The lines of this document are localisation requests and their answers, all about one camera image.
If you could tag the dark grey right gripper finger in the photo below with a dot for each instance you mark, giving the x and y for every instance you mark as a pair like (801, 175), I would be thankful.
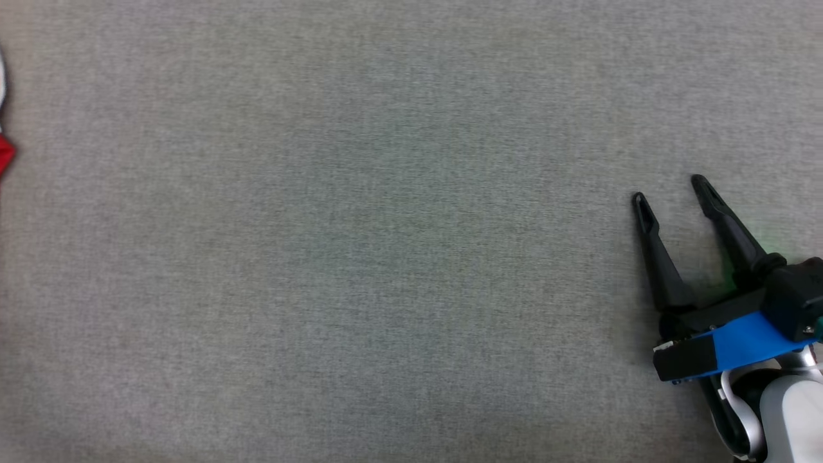
(739, 244)
(662, 270)

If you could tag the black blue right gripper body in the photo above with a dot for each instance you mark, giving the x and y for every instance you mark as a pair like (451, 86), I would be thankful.
(746, 341)

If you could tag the red jersey garment white trim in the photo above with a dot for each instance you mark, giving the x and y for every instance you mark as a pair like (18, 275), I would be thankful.
(5, 154)

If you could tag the grey fabric sofa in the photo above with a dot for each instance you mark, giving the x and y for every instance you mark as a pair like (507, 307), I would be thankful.
(353, 244)

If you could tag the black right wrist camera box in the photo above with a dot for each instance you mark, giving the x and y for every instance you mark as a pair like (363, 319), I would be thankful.
(797, 296)

